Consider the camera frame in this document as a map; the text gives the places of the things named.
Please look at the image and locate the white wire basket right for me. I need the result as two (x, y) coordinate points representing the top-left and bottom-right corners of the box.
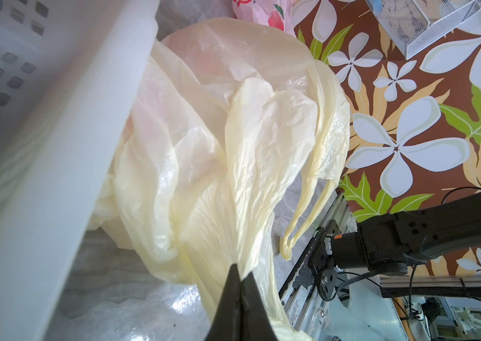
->
(366, 0), (481, 60)

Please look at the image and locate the white perforated plastic basket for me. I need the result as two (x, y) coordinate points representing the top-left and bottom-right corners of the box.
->
(0, 0), (159, 340)

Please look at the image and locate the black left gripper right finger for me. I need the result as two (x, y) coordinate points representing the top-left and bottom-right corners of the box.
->
(240, 273), (277, 341)

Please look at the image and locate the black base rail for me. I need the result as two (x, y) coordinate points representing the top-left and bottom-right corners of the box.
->
(279, 193), (348, 340)

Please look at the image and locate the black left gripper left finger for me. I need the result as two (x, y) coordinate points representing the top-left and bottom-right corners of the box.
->
(206, 264), (243, 341)

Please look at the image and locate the pink apple-print plastic bag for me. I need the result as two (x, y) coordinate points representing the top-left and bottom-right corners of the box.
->
(232, 0), (295, 36)

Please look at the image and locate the yellow orange-print plastic bag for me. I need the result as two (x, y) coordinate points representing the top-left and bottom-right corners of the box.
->
(88, 18), (351, 340)

